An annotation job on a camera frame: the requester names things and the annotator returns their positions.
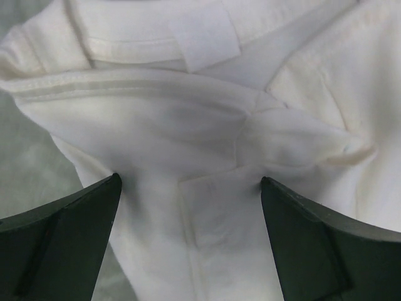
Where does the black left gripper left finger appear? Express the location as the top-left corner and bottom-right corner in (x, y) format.
(1, 174), (122, 301)

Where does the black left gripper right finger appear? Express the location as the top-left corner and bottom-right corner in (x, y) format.
(261, 177), (400, 301)

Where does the cream white t shirt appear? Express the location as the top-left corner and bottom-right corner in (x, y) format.
(1, 1), (400, 300)

